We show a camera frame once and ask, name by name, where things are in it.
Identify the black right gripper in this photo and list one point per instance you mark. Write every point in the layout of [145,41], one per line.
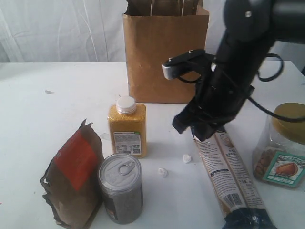
[223,88]

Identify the white paper ball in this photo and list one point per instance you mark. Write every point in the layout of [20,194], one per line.
[187,158]
[162,172]

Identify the dark seed can pull-tab lid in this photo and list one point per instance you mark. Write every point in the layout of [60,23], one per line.
[120,180]

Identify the brown paper shopping bag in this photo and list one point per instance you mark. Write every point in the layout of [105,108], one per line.
[154,31]

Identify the yellow grain bottle white cap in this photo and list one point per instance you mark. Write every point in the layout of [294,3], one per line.
[127,127]

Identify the clear nut jar gold lid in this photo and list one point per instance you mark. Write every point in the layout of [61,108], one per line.
[279,156]

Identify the long pasta packet dark blue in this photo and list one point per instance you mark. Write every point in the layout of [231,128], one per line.
[238,198]

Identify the brown pouch with orange label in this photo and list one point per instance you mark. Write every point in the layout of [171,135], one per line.
[70,180]

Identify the white backdrop curtain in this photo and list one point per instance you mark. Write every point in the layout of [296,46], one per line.
[63,30]

